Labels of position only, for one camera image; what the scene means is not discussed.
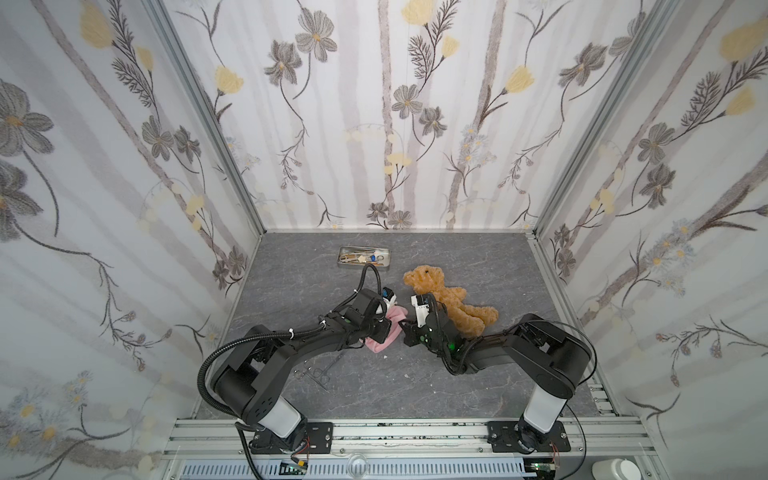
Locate white round container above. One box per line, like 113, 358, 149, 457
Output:
591, 458, 642, 480

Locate metal instrument tray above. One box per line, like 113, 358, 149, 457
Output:
337, 246, 391, 269

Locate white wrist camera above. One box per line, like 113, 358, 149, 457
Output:
411, 294, 431, 328
381, 287, 397, 305

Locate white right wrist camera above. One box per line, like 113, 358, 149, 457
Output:
411, 294, 431, 328

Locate brown teddy bear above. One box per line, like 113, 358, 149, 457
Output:
403, 265, 499, 338

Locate pink teddy hoodie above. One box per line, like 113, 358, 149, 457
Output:
365, 305, 408, 353

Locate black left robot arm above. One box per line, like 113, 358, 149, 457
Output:
196, 262, 394, 479

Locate steel surgical scissors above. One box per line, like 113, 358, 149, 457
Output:
291, 350, 347, 391

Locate white perforated cable duct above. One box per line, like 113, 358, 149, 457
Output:
179, 457, 535, 480

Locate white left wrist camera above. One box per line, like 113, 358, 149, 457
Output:
381, 287, 397, 305

